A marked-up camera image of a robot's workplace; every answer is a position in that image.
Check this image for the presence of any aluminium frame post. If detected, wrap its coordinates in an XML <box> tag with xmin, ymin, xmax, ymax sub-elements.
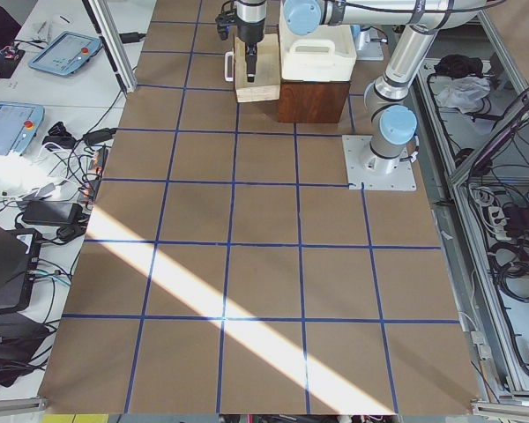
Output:
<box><xmin>82</xmin><ymin>0</ymin><xmax>138</xmax><ymax>93</ymax></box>

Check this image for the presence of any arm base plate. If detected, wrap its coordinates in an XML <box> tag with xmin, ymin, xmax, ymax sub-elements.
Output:
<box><xmin>342</xmin><ymin>135</ymin><xmax>417</xmax><ymax>192</ymax></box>

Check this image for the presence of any black cloth bundle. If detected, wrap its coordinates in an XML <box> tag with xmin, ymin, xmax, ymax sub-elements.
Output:
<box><xmin>434</xmin><ymin>54</ymin><xmax>483</xmax><ymax>78</ymax></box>

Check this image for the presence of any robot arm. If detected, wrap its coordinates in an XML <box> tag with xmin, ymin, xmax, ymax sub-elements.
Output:
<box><xmin>283</xmin><ymin>1</ymin><xmax>486</xmax><ymax>174</ymax></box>

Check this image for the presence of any blue teach pendant far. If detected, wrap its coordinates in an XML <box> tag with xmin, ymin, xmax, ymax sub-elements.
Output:
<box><xmin>28</xmin><ymin>31</ymin><xmax>102</xmax><ymax>77</ymax></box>

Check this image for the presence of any blue teach pendant near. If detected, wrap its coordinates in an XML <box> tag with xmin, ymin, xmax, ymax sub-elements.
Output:
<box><xmin>0</xmin><ymin>101</ymin><xmax>45</xmax><ymax>156</ymax></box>

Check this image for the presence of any white plastic tray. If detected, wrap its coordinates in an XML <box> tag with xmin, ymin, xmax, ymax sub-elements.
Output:
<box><xmin>279</xmin><ymin>19</ymin><xmax>356</xmax><ymax>82</ymax></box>

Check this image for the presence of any black laptop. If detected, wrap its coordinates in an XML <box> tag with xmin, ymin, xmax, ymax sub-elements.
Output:
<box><xmin>0</xmin><ymin>227</ymin><xmax>42</xmax><ymax>314</ymax></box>

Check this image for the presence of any blue teach pendant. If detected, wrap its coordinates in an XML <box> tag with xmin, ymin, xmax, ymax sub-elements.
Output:
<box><xmin>0</xmin><ymin>101</ymin><xmax>45</xmax><ymax>156</ymax></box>
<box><xmin>28</xmin><ymin>31</ymin><xmax>102</xmax><ymax>77</ymax></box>

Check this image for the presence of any dark brown wooden cabinet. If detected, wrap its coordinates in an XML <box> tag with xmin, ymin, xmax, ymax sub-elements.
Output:
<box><xmin>277</xmin><ymin>80</ymin><xmax>351</xmax><ymax>123</ymax></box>

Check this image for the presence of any white crumpled cloth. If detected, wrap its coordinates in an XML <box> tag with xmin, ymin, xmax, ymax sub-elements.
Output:
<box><xmin>436</xmin><ymin>77</ymin><xmax>490</xmax><ymax>113</ymax></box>

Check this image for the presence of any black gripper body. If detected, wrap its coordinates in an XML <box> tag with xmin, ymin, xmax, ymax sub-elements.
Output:
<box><xmin>235</xmin><ymin>0</ymin><xmax>265</xmax><ymax>45</ymax></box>

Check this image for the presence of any black power brick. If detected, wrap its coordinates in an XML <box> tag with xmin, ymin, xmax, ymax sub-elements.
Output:
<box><xmin>21</xmin><ymin>201</ymin><xmax>83</xmax><ymax>226</ymax></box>

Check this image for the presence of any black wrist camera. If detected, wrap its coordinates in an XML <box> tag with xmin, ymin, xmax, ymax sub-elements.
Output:
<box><xmin>215</xmin><ymin>0</ymin><xmax>237</xmax><ymax>41</ymax></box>

